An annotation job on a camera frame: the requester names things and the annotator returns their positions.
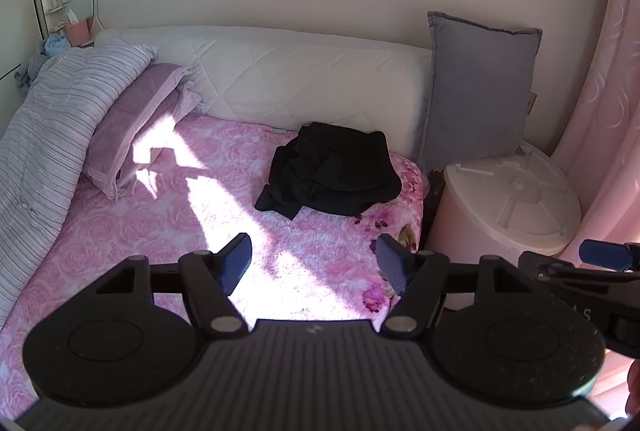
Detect pink curtain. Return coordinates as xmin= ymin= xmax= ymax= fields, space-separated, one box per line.
xmin=549 ymin=0 xmax=640 ymax=264

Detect pink container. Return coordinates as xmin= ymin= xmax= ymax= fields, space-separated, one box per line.
xmin=65 ymin=16 xmax=94 ymax=47

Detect grey striped quilt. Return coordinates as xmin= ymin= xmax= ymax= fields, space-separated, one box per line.
xmin=0 ymin=38 xmax=159 ymax=327

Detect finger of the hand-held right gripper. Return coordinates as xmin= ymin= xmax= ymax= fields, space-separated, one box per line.
xmin=579 ymin=238 xmax=640 ymax=271
xmin=518 ymin=251 xmax=576 ymax=282

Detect grey cushion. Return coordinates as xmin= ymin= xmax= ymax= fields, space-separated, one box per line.
xmin=418 ymin=11 xmax=544 ymax=173

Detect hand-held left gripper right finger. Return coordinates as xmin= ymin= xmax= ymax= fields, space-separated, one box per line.
xmin=376 ymin=234 xmax=537 ymax=337

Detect purple pillow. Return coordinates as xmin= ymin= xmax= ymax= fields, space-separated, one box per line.
xmin=81 ymin=64 xmax=204 ymax=202

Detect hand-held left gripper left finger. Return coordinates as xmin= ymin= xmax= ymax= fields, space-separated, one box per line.
xmin=94 ymin=233 xmax=252 ymax=338

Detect black pants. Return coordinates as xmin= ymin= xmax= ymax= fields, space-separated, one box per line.
xmin=255 ymin=122 xmax=403 ymax=220

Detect pink rose bed sheet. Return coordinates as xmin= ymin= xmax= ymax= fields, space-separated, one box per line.
xmin=0 ymin=114 xmax=432 ymax=417

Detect blue cloth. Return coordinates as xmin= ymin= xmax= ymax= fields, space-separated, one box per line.
xmin=15 ymin=34 xmax=69 ymax=88

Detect white quilted headboard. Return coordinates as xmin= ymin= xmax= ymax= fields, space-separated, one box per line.
xmin=94 ymin=26 xmax=434 ymax=158

